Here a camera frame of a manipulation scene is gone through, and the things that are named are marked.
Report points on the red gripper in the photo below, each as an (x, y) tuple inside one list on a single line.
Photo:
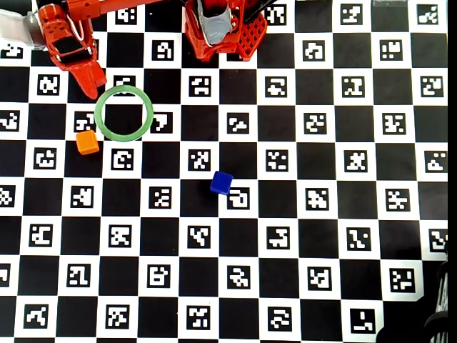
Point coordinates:
[(74, 54)]

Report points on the orange cube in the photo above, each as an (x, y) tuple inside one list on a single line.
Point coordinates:
[(87, 143)]

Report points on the blue cube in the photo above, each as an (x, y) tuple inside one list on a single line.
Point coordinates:
[(221, 183)]

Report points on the black white marker board mat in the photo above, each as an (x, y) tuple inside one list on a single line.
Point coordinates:
[(285, 214)]

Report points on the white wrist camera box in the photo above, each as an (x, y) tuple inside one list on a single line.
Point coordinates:
[(18, 25)]

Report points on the black camera stand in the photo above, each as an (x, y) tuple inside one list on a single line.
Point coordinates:
[(433, 323)]

